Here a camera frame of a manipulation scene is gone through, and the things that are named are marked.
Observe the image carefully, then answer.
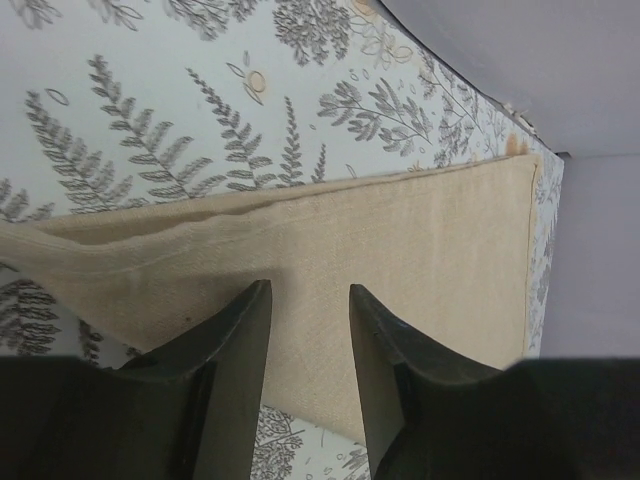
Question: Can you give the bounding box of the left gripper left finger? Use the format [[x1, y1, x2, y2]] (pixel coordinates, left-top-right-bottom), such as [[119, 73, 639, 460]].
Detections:
[[1, 280, 272, 479]]

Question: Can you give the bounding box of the floral tablecloth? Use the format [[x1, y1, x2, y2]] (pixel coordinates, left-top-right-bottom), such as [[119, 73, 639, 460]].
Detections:
[[0, 0, 566, 480]]

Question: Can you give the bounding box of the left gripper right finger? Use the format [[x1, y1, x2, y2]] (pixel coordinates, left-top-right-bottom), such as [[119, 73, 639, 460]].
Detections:
[[349, 284, 639, 479]]

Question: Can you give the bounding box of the beige cloth napkin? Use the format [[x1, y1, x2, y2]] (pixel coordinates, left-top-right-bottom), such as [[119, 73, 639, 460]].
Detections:
[[1, 155, 541, 441]]

